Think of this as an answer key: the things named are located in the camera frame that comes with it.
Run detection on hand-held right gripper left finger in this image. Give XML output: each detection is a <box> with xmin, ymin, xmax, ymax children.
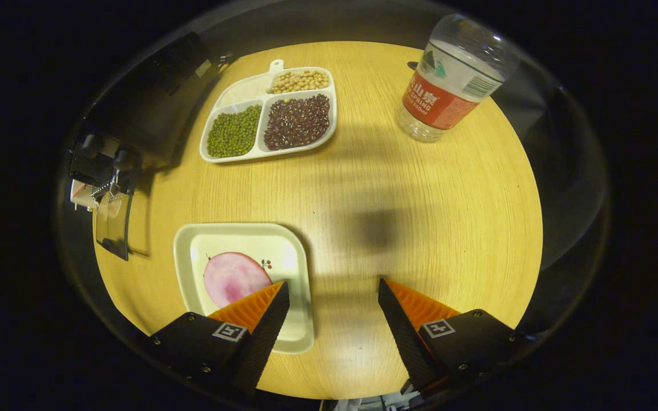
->
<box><xmin>147</xmin><ymin>281</ymin><xmax>291</xmax><ymax>394</ymax></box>

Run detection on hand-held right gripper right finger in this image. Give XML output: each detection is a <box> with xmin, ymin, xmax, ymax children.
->
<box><xmin>378</xmin><ymin>278</ymin><xmax>527</xmax><ymax>399</ymax></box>

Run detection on cream square plate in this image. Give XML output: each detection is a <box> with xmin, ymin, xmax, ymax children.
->
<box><xmin>173</xmin><ymin>223</ymin><xmax>315</xmax><ymax>354</ymax></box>

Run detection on black electric oven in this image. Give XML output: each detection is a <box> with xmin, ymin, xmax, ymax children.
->
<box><xmin>69</xmin><ymin>31</ymin><xmax>235</xmax><ymax>262</ymax></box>

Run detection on pile of green mung beans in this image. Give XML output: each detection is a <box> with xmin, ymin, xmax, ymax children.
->
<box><xmin>207</xmin><ymin>104</ymin><xmax>263</xmax><ymax>159</ymax></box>

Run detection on pile of red beans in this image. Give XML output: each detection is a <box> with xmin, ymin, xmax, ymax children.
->
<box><xmin>263</xmin><ymin>94</ymin><xmax>331</xmax><ymax>151</ymax></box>

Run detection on clear plastic water bottle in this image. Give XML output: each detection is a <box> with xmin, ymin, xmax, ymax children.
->
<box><xmin>396</xmin><ymin>13</ymin><xmax>521</xmax><ymax>143</ymax></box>

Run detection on white divided tray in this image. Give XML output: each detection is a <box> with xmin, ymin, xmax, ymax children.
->
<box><xmin>199</xmin><ymin>59</ymin><xmax>338</xmax><ymax>164</ymax></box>

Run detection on pile of soybeans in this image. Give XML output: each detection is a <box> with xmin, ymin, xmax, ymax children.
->
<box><xmin>267</xmin><ymin>69</ymin><xmax>330</xmax><ymax>95</ymax></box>

